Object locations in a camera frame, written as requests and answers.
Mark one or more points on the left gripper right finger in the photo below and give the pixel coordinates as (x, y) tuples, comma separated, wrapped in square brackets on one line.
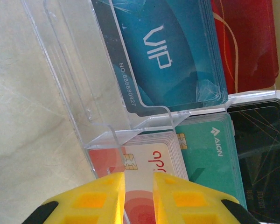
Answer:
[(189, 203)]

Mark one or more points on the salmon and white card stack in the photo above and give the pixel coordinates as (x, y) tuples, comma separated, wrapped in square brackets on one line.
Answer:
[(142, 158)]

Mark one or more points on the green AION card stack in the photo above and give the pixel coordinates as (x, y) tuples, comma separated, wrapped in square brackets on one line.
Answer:
[(205, 168)]

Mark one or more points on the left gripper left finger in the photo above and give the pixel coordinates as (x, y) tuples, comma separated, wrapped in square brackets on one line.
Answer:
[(88, 203)]

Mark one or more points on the black card stack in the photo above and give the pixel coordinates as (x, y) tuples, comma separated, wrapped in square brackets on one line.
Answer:
[(261, 151)]

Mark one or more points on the clear acrylic card stand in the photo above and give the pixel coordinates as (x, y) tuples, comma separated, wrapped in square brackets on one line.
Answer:
[(72, 70)]

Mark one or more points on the blue VIP card stack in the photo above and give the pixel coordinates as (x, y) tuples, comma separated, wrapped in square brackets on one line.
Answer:
[(172, 46)]

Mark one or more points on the red card stack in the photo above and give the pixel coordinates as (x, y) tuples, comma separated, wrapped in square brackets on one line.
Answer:
[(252, 46)]

